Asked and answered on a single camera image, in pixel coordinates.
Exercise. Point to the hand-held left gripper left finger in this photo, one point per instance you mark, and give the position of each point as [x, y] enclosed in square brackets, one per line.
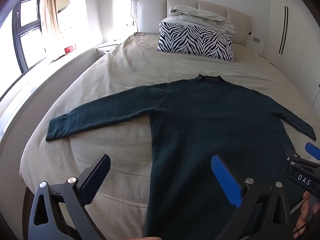
[98, 172]

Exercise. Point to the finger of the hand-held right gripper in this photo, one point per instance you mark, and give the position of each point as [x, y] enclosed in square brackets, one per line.
[313, 150]
[291, 155]

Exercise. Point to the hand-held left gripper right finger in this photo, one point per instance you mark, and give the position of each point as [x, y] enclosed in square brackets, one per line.
[225, 180]

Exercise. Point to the dark teal knit sweater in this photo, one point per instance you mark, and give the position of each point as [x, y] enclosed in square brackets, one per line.
[200, 120]

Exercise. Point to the person's right hand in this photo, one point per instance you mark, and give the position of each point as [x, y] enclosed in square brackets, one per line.
[303, 216]

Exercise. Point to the white window bench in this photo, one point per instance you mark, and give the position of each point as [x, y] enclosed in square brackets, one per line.
[37, 85]

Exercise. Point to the bed with beige sheet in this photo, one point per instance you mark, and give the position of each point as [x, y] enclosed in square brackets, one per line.
[120, 65]

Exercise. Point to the white wardrobe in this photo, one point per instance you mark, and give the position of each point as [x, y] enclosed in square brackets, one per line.
[295, 30]

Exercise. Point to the white nightstand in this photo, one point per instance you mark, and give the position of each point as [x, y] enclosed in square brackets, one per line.
[106, 48]

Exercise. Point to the small red box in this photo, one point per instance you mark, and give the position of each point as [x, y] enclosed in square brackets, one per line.
[68, 50]

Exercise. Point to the zebra print pillow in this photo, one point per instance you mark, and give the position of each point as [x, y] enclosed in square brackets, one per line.
[195, 42]

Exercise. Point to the black framed window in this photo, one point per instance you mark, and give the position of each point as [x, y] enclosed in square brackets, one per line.
[28, 30]

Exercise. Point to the folded white duvet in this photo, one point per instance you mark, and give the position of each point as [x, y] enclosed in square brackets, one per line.
[200, 17]

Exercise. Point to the beige striped curtain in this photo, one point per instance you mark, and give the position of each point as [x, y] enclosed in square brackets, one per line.
[50, 15]

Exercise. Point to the beige upholstered headboard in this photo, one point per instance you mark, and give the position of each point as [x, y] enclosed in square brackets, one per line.
[150, 15]

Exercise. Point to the wall power socket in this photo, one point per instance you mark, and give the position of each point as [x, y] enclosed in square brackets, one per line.
[256, 39]

